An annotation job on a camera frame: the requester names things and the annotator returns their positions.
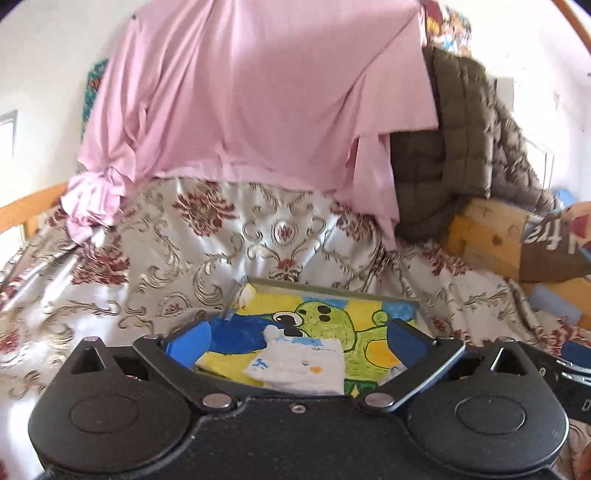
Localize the white baby sock blue print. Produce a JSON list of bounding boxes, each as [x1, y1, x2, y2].
[[243, 326, 346, 396]]

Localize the grey tray with cartoon drawing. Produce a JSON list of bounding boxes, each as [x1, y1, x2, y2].
[[193, 278, 419, 396]]

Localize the floral satin bedspread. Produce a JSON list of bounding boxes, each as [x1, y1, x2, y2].
[[1, 179, 590, 479]]

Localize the brown printed cushion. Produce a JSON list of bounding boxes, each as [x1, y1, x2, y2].
[[519, 201, 590, 283]]

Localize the olive quilted down jacket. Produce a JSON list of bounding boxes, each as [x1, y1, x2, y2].
[[390, 46, 558, 242]]

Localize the pink draped sheet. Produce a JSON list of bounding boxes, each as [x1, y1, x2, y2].
[[61, 1, 439, 248]]

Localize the window frame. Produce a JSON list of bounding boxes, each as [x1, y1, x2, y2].
[[0, 110, 18, 162]]

